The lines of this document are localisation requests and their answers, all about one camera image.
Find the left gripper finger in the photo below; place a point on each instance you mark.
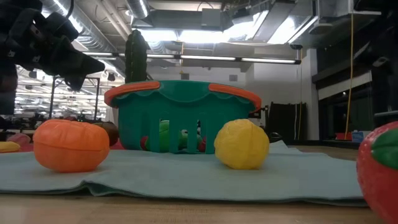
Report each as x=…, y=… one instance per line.
x=76, y=81
x=85, y=65

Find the brown toy potato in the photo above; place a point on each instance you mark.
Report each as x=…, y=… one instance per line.
x=110, y=133

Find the orange toy fruit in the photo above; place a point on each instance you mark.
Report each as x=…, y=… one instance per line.
x=71, y=146

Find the pink toy fruit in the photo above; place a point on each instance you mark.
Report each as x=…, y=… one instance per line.
x=20, y=138

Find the yellow toy banana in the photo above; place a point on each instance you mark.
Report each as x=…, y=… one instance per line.
x=9, y=147

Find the green toy pear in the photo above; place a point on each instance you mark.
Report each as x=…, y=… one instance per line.
x=164, y=137

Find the small red toy tomato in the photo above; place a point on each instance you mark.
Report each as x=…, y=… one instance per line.
x=202, y=145

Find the yellow bumpy toy fruit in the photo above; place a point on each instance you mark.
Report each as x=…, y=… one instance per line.
x=241, y=144

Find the large red toy strawberry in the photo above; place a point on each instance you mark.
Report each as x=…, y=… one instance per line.
x=376, y=186

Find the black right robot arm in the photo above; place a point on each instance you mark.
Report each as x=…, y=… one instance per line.
x=385, y=37

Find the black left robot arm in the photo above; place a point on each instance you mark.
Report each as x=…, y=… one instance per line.
x=7, y=87

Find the teal plastic toy basket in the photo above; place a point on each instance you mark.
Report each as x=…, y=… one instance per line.
x=183, y=105

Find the green cactus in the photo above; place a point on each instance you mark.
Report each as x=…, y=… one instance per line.
x=136, y=56

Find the long ceiling light strip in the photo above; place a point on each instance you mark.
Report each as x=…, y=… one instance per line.
x=205, y=58

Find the grey ceiling vent box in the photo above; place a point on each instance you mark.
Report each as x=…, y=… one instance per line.
x=211, y=17

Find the light teal cloth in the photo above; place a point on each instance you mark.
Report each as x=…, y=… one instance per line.
x=186, y=177

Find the red plastic bin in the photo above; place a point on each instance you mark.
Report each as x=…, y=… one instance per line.
x=342, y=136

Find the blue and white box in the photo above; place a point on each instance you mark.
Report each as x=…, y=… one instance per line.
x=360, y=136

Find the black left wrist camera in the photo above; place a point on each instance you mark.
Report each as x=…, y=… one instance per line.
x=63, y=31

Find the black metal frame stand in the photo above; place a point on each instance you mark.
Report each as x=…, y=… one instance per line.
x=52, y=102

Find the silver round ceiling duct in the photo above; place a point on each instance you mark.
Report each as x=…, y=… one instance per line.
x=99, y=34
x=138, y=7

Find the black ceiling camera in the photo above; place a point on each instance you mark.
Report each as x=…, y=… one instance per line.
x=296, y=47

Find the black aluminium table frame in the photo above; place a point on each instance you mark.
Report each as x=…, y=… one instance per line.
x=329, y=144

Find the white ceiling duct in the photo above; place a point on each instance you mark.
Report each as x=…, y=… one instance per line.
x=342, y=7

